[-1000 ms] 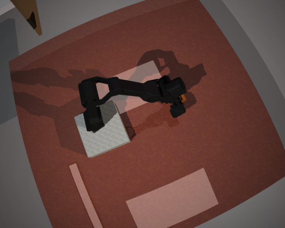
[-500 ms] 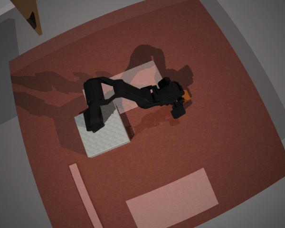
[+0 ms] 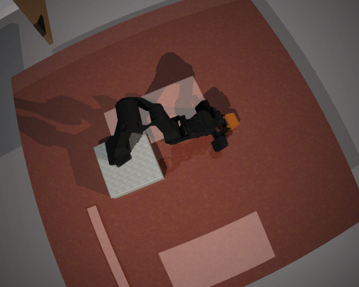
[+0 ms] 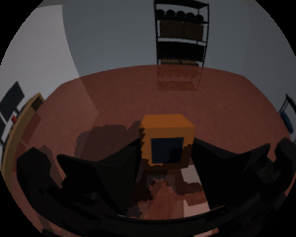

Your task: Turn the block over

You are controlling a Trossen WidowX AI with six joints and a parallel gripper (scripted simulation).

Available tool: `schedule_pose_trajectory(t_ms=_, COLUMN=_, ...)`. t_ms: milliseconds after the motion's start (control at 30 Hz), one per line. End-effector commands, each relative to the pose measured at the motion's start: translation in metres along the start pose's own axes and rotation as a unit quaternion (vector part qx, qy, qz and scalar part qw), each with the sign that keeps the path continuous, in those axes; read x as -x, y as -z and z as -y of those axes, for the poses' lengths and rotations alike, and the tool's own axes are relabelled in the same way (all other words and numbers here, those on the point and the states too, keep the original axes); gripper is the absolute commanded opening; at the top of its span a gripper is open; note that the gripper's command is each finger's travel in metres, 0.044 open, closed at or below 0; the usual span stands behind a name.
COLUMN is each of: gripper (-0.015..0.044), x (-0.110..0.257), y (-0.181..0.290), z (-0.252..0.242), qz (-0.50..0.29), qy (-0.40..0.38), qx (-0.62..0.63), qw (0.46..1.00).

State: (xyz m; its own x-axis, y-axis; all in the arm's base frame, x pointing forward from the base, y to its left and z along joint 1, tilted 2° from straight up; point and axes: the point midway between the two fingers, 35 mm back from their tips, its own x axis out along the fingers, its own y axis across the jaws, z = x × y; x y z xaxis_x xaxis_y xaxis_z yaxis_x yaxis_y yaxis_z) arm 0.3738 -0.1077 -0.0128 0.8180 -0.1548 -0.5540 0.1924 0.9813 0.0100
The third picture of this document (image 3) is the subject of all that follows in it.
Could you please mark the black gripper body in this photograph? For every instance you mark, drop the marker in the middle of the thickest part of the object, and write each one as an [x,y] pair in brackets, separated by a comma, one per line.
[220,141]

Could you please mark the orange block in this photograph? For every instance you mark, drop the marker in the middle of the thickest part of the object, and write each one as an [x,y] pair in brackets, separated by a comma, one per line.
[230,120]

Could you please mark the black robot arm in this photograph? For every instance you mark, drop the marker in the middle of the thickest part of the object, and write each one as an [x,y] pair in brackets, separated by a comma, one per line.
[129,121]

